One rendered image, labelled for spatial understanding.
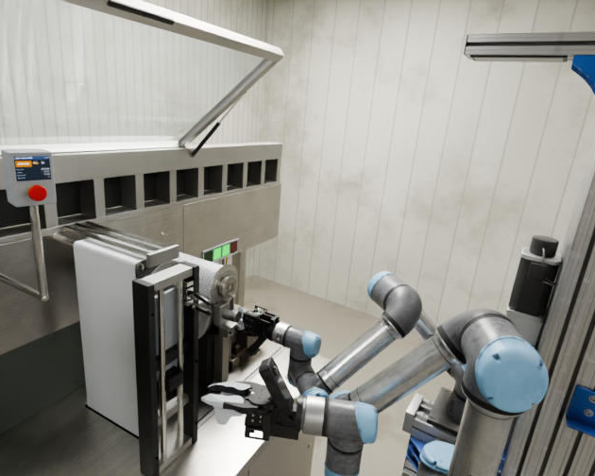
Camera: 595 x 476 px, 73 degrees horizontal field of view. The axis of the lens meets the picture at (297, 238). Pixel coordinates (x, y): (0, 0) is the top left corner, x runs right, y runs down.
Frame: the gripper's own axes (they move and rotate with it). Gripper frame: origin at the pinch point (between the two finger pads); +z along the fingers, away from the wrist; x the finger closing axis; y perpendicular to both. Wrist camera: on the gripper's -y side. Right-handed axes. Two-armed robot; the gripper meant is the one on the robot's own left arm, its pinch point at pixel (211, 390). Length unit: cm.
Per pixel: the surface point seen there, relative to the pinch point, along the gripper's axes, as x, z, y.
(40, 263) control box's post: -4.3, 35.3, -24.6
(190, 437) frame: 21.6, 11.1, 28.8
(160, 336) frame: 8.0, 15.2, -6.7
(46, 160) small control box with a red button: -6, 32, -45
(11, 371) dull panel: 17, 61, 14
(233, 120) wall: 300, 80, -87
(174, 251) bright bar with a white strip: 22.1, 18.5, -23.9
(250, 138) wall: 326, 69, -74
